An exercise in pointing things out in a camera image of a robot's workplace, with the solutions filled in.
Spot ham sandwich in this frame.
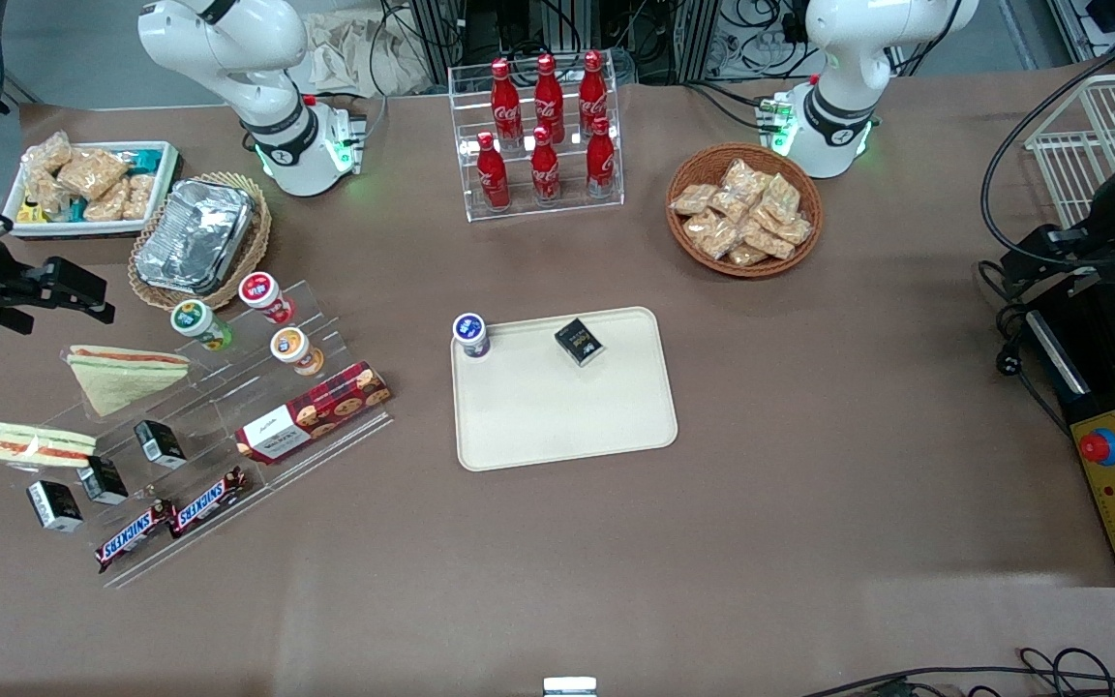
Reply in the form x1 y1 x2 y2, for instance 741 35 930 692
0 418 100 470

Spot wrapped triangle sandwich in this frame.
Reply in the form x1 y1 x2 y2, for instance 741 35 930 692
65 345 194 418

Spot cream plastic tray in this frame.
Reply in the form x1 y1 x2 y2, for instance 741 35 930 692
449 306 680 473

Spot green lid yogurt cup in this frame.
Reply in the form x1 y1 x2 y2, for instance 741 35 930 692
169 298 234 352

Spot silver foil container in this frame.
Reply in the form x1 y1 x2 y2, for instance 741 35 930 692
135 178 258 296

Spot white rectangular bin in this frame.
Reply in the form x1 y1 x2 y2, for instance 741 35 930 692
0 139 182 240

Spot teal snack packet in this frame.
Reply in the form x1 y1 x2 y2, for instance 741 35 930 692
110 147 165 177

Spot small black box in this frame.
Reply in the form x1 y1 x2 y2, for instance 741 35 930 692
77 454 130 506
134 418 188 470
25 480 85 534
554 317 608 368

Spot flat wicker basket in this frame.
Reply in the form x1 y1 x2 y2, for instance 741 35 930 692
126 171 274 312

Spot clear acrylic step stand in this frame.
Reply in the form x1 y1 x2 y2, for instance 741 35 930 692
0 280 395 589

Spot red lid yogurt cup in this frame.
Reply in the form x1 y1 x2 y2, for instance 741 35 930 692
237 270 296 326

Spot orange lid yogurt cup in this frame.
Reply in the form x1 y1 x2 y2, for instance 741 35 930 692
269 325 325 378

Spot Snickers bar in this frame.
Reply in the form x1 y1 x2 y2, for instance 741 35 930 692
95 500 177 573
167 466 250 539

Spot red cookie box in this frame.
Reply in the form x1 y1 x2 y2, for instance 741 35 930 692
234 360 393 467

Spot beige crumpled cloth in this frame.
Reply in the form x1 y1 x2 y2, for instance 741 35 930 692
294 10 435 99

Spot round brown wicker basket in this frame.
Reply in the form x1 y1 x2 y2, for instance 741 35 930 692
665 142 826 280

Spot blue lid yogurt cup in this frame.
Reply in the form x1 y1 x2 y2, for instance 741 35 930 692
451 311 493 360

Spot red Coca-Cola bottle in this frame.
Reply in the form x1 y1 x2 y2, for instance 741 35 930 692
585 115 618 200
532 52 566 145
578 49 610 137
529 125 562 205
490 57 524 148
475 131 511 212

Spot clear acrylic bottle rack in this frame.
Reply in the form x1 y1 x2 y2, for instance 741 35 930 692
447 59 625 225

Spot white wire basket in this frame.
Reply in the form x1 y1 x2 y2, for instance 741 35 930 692
1023 69 1115 229

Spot black cable with plug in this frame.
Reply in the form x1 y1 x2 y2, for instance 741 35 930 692
978 259 1073 439

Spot thick black cable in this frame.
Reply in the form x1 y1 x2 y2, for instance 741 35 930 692
979 23 1115 274

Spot black floor cables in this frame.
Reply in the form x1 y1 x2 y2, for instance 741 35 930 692
798 646 1115 697

